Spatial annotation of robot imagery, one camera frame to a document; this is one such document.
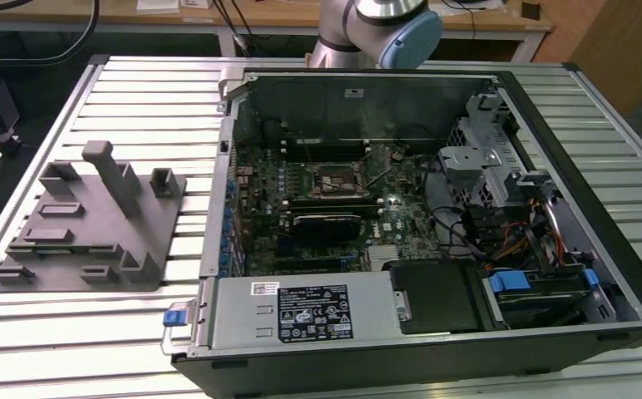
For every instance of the black graphics card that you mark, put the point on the black graphics card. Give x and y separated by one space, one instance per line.
327 228

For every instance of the black rating label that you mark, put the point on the black rating label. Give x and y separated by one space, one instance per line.
316 313

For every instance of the silver power supply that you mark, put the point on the silver power supply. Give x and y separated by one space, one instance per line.
232 316

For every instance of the blue release latch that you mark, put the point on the blue release latch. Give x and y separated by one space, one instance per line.
175 318

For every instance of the black PC case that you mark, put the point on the black PC case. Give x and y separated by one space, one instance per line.
355 370

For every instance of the grey parts rack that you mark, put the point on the grey parts rack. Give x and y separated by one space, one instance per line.
105 237

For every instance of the silver chipset heatsink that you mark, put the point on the silver chipset heatsink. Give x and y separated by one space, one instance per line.
384 253

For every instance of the silver drive cage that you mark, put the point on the silver drive cage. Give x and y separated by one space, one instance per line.
466 160

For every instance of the blue disk carrier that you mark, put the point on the blue disk carrier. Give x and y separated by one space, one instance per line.
510 282

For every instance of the wooden desk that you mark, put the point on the wooden desk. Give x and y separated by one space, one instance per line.
149 18

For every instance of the white cardboard box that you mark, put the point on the white cardboard box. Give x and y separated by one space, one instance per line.
196 3
157 4

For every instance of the green motherboard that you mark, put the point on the green motherboard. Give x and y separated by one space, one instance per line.
265 195

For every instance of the wooden cabinet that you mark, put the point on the wooden cabinet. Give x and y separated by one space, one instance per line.
621 50

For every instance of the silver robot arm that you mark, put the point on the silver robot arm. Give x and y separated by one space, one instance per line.
343 25

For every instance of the white barcode sticker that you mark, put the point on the white barcode sticker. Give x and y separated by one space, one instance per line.
355 93

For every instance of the small black box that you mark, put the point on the small black box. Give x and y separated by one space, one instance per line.
531 10

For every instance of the metal locking lever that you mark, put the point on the metal locking lever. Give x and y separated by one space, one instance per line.
380 175

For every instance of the CPU socket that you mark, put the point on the CPU socket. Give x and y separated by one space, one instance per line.
338 185

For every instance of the black plastic shroud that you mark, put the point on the black plastic shroud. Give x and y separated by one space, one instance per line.
438 295

